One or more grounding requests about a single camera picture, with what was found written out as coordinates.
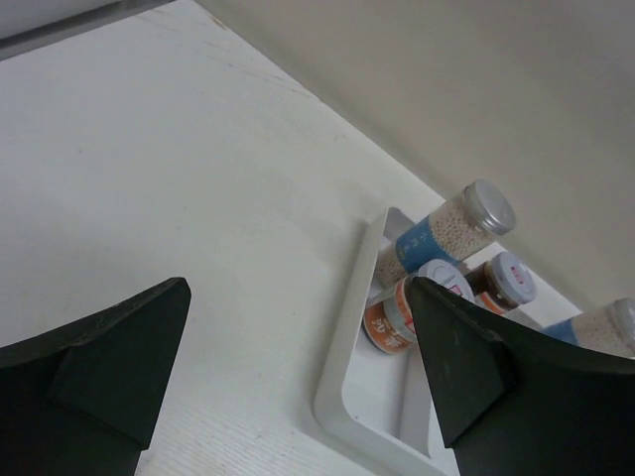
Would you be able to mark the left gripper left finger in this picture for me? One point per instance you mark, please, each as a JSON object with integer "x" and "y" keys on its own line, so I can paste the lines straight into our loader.
{"x": 85, "y": 398}

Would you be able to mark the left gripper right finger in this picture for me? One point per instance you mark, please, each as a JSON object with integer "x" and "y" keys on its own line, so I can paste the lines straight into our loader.
{"x": 513, "y": 401}

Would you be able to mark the orange label sauce jar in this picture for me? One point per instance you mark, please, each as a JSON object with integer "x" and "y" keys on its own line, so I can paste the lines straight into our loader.
{"x": 502, "y": 284}
{"x": 388, "y": 320}

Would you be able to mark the white peppercorn jar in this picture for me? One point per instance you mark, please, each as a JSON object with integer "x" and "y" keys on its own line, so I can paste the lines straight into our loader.
{"x": 459, "y": 228}
{"x": 608, "y": 329}

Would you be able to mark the white divided organizer tray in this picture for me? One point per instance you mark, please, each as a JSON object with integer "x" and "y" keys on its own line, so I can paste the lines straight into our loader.
{"x": 377, "y": 404}

